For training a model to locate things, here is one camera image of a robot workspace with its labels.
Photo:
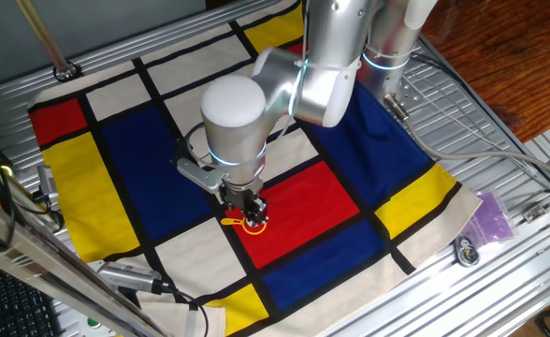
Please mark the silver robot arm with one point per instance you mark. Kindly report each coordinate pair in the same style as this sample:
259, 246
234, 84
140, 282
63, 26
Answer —
233, 131

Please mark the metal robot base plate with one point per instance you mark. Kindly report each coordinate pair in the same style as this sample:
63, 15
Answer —
410, 93

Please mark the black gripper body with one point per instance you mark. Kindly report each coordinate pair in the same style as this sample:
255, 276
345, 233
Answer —
240, 194

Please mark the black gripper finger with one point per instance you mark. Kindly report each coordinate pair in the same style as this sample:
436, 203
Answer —
262, 208
250, 216

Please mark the metal corner bracket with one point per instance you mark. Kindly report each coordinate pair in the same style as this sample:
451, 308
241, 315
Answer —
534, 213

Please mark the silver exterior camera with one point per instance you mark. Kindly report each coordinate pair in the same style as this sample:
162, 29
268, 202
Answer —
125, 276

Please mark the aluminium frame bar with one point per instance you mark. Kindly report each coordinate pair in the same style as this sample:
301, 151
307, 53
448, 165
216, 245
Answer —
46, 267

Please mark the purple plastic zip bag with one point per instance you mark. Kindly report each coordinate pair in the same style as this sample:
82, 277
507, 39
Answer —
490, 220

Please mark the small grey camera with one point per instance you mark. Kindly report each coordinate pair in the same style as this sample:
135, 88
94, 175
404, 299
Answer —
47, 185

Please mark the Mondrian pattern colour block cloth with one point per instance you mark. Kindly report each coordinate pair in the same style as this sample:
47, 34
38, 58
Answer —
153, 178

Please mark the green push button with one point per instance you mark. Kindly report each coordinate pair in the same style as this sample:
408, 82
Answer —
93, 322

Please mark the black computer keyboard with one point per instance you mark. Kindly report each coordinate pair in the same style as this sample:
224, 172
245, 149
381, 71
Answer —
18, 309

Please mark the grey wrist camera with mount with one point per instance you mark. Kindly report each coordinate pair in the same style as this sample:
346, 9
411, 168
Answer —
200, 175

